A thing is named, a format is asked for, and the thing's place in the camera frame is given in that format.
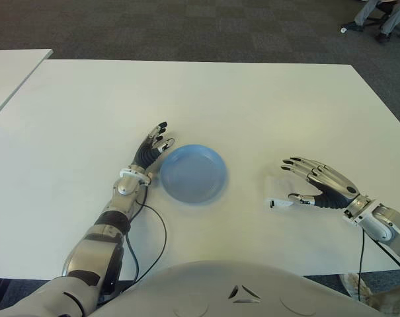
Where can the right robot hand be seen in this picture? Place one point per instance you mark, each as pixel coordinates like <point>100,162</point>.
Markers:
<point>335,185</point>

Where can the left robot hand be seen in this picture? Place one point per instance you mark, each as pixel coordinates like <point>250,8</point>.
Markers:
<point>146,155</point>

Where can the white charger block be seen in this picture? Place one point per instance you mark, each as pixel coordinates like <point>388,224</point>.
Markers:
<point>279,191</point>

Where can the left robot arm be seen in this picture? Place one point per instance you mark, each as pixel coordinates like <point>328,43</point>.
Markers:
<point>123,195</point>

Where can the blue plastic plate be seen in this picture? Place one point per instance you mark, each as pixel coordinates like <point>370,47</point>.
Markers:
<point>193,175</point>

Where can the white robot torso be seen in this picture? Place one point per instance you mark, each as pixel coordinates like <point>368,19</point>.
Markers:
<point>219,290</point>

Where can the white side table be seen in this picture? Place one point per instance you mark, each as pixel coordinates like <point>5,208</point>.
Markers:
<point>11,76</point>

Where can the black office chair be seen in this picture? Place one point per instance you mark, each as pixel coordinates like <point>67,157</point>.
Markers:
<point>373,20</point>

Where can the seated person legs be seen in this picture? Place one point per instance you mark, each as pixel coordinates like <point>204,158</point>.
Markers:
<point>391,16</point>

